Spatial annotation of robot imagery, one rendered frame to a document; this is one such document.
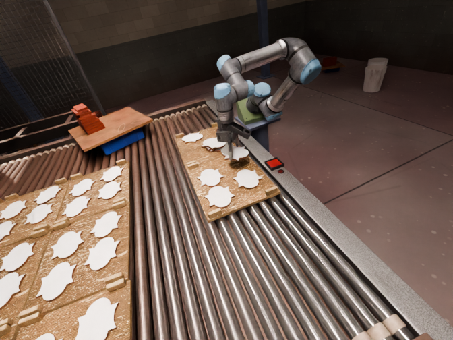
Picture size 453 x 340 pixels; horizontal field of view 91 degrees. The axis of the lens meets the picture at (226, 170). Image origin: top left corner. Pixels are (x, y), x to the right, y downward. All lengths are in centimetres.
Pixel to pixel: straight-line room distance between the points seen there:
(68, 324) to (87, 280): 14
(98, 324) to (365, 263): 84
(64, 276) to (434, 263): 215
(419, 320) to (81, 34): 615
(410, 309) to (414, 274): 122
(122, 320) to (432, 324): 85
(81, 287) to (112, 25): 554
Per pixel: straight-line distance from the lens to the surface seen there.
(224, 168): 120
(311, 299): 80
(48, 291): 109
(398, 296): 87
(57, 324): 100
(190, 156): 138
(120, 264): 99
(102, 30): 608
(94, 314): 93
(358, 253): 91
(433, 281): 210
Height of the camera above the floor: 165
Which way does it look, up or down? 37 degrees down
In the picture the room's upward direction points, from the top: 12 degrees counter-clockwise
